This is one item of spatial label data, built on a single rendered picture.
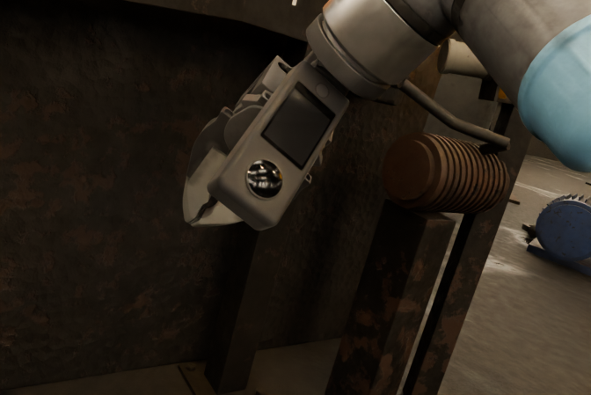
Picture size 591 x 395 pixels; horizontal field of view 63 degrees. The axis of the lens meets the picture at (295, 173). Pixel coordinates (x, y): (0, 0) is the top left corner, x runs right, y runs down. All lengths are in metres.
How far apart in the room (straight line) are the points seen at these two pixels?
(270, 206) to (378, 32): 0.13
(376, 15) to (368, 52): 0.02
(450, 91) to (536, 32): 3.10
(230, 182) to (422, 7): 0.15
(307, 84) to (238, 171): 0.08
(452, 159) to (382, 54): 0.50
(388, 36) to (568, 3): 0.10
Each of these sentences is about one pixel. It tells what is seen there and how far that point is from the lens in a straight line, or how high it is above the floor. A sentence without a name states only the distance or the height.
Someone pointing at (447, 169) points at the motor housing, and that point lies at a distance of 0.78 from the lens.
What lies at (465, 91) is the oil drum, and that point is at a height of 0.72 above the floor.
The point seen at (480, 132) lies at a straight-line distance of 0.85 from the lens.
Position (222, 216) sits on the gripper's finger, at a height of 0.44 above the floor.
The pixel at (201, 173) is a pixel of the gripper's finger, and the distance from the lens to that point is 0.40.
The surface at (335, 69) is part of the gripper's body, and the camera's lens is 0.32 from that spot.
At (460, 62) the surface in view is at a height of 0.66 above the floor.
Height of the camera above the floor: 0.58
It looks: 12 degrees down
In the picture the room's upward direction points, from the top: 15 degrees clockwise
